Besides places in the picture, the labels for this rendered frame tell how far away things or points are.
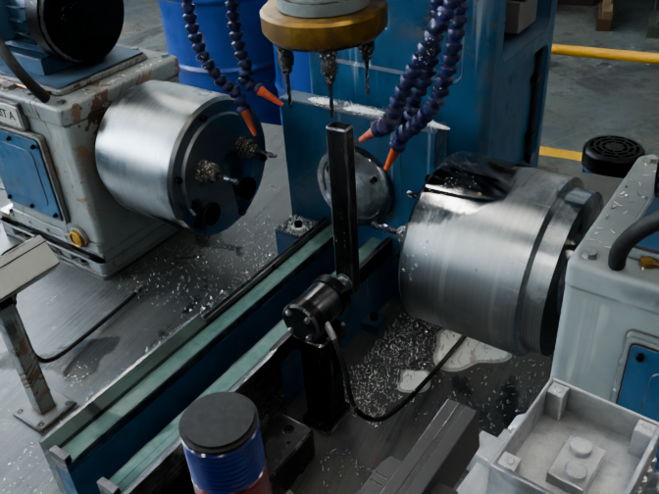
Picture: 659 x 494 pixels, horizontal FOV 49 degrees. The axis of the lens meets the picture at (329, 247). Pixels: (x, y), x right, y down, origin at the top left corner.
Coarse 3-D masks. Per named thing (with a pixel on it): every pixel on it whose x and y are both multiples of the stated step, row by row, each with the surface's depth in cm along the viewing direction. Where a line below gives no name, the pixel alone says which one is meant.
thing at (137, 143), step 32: (128, 96) 123; (160, 96) 121; (192, 96) 120; (224, 96) 121; (128, 128) 119; (160, 128) 116; (192, 128) 116; (224, 128) 122; (256, 128) 129; (96, 160) 126; (128, 160) 119; (160, 160) 115; (192, 160) 117; (224, 160) 124; (256, 160) 131; (128, 192) 123; (160, 192) 117; (192, 192) 120; (224, 192) 126; (256, 192) 135; (192, 224) 123; (224, 224) 130
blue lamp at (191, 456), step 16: (256, 432) 54; (240, 448) 52; (256, 448) 54; (192, 464) 54; (208, 464) 53; (224, 464) 52; (240, 464) 53; (256, 464) 55; (208, 480) 54; (224, 480) 53; (240, 480) 54
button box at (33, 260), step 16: (32, 240) 101; (0, 256) 98; (16, 256) 99; (32, 256) 100; (48, 256) 101; (0, 272) 97; (16, 272) 98; (32, 272) 99; (48, 272) 105; (0, 288) 96; (16, 288) 97
